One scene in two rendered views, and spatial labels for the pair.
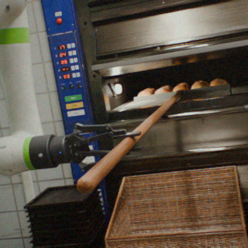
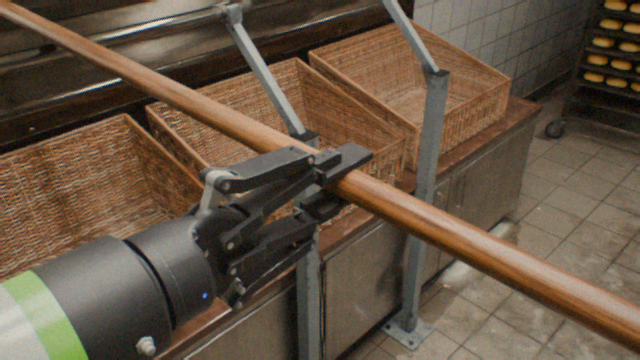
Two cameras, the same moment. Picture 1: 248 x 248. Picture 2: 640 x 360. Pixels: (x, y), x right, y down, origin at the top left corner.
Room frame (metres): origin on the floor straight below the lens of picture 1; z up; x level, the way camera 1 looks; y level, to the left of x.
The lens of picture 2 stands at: (0.92, 0.37, 1.47)
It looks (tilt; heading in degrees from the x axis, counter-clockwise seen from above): 33 degrees down; 300
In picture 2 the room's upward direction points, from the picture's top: straight up
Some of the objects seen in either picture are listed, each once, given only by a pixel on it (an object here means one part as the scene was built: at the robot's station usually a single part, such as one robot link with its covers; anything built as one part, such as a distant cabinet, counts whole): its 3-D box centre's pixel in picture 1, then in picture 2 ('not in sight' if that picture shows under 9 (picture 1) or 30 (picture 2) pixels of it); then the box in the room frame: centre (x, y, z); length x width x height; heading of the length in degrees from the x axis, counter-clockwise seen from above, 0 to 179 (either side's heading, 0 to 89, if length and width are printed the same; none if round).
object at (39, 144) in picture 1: (47, 151); (102, 306); (1.18, 0.21, 1.20); 0.12 x 0.06 x 0.09; 166
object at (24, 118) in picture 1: (21, 106); not in sight; (1.33, 0.29, 1.32); 0.11 x 0.11 x 0.36; 76
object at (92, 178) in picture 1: (155, 116); (101, 57); (1.57, -0.13, 1.20); 1.71 x 0.03 x 0.03; 166
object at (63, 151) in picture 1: (72, 148); (197, 258); (1.16, 0.14, 1.20); 0.09 x 0.07 x 0.08; 76
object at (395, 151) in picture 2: not in sight; (281, 146); (1.70, -0.75, 0.72); 0.56 x 0.49 x 0.28; 74
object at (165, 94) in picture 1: (183, 90); not in sight; (2.66, -0.41, 1.19); 0.55 x 0.36 x 0.03; 76
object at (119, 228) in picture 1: (177, 215); (79, 239); (1.85, -0.18, 0.72); 0.56 x 0.49 x 0.28; 77
